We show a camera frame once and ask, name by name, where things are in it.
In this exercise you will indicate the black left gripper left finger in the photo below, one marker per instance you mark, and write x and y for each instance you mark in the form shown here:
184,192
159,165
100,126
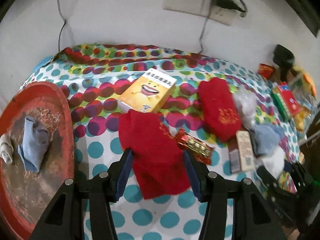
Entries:
63,218

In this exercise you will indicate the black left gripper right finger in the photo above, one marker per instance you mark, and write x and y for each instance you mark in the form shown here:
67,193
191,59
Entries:
252,216

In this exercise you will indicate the white towel sock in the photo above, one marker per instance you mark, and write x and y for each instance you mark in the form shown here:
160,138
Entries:
274,162

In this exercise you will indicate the light blue sock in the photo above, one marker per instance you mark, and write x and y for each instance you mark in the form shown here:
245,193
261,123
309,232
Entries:
265,138
34,145

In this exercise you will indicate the clear plastic bag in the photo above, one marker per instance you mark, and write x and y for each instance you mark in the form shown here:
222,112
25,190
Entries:
245,102

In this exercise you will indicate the yellow cartoon face medicine box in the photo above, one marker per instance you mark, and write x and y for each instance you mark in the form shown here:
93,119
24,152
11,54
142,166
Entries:
148,93

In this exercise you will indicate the red rusty round tray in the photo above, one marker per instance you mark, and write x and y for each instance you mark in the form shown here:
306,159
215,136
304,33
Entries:
25,194

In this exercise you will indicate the brown beige QR box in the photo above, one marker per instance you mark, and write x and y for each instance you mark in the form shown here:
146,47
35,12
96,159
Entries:
240,152

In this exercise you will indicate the light blue sock on bed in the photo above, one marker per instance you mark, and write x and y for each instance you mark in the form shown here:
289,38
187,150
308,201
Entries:
265,138

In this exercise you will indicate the red gold candy wrapper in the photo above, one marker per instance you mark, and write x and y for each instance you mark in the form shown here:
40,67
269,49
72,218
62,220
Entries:
201,151

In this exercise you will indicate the red green medicine box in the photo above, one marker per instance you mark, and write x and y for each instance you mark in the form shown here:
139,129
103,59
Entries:
284,100

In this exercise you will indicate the red sock gold embroidery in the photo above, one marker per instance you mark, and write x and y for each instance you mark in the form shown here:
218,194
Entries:
219,112

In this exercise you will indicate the yellow plush toy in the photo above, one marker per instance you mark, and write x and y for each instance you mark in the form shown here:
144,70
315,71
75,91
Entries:
308,83

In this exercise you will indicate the red snack packet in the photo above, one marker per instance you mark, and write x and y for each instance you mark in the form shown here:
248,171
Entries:
265,70

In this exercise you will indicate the black phone holder stand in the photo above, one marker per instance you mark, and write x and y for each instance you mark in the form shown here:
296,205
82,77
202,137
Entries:
284,59

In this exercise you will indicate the white wall socket plate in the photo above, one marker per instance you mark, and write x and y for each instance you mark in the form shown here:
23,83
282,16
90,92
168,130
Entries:
201,8

